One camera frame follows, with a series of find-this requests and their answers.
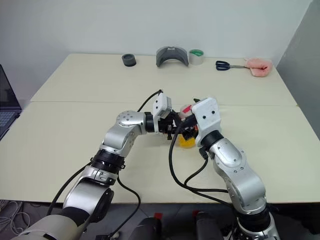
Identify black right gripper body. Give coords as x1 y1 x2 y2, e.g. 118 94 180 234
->
182 114 200 140

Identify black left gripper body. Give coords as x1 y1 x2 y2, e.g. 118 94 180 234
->
158 113 176 140

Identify clear bottle with yellow drink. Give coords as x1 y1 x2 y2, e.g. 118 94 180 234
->
177 102 198 149

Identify tape roll with green core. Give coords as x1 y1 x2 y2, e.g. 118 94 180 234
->
188 49 206 66

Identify grey tape dispenser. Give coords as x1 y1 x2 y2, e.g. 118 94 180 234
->
155 46 189 68

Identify pink fluffy cloth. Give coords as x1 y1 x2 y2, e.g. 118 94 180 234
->
244 57 274 78

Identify dark grey round cup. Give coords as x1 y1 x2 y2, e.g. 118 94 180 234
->
121 53 137 68

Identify dark rounded shape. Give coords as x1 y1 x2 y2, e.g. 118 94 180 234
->
129 212 163 240
191 210 226 240

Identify grey partition panel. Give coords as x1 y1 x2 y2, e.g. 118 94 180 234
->
276 0 320 141

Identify dark laptop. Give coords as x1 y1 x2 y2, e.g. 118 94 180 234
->
0 64 23 141

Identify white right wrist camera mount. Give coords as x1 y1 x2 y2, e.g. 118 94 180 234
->
190 96 223 148

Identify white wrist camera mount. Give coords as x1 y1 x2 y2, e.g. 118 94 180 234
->
190 96 223 148
152 92 174 133

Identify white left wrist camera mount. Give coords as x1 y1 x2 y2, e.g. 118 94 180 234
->
152 92 174 133

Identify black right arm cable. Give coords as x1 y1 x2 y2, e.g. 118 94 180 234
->
168 117 241 203

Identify white loose cables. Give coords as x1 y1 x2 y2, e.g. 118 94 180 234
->
0 199 31 235

